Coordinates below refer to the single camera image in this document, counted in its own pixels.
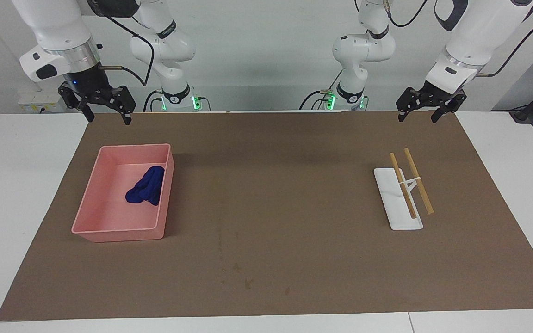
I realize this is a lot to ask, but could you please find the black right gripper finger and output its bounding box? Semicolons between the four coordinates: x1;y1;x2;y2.
109;86;136;125
58;83;95;123

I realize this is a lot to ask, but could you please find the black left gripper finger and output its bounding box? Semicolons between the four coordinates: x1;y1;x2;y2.
397;88;427;123
431;94;467;123

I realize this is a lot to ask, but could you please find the dark blue towel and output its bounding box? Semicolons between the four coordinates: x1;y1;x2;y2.
125;166;165;206

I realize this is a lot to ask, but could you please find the wooden rack rod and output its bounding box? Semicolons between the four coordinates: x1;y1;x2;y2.
404;148;434;215
390;153;418;219

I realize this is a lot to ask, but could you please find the white rack with wooden rods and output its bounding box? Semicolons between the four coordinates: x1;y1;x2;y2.
374;167;423;231

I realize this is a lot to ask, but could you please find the pink plastic tray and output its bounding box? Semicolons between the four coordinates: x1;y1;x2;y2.
71;143;175;243

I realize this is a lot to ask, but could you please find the brown table mat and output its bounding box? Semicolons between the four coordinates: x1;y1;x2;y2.
0;111;533;321

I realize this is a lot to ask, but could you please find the black right base cable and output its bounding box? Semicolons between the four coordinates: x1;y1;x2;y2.
144;90;165;112

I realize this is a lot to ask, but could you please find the black base cable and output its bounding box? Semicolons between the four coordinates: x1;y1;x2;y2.
299;69;343;111
144;90;165;112

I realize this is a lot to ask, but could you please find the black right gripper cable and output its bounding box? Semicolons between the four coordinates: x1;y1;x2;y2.
88;0;155;87

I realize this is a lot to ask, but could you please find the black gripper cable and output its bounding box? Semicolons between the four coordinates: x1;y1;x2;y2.
88;0;155;87
384;0;533;77

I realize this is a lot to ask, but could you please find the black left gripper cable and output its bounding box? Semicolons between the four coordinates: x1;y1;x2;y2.
384;0;533;77

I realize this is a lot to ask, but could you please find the white wall socket strip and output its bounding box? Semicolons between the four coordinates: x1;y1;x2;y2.
18;92;63;113

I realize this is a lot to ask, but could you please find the black left base cable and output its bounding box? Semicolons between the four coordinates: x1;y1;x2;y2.
299;69;343;111

